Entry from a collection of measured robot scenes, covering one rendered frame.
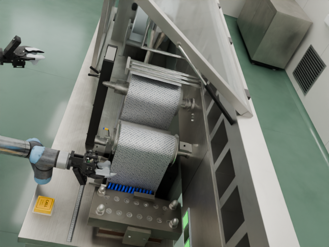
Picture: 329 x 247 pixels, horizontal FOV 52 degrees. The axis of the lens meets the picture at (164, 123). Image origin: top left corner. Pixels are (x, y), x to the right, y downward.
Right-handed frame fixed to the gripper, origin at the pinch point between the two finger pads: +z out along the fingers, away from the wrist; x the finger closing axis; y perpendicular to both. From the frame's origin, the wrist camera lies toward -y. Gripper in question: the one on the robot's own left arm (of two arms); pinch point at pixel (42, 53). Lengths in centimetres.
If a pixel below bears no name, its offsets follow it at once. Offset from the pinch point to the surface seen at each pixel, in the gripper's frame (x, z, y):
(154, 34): 5, 56, -22
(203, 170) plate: 94, 43, -27
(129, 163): 74, 26, -4
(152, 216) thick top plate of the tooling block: 95, 34, 8
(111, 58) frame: 29.7, 24.1, -24.5
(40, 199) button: 72, -8, 22
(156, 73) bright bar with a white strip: 41, 43, -26
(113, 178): 74, 22, 8
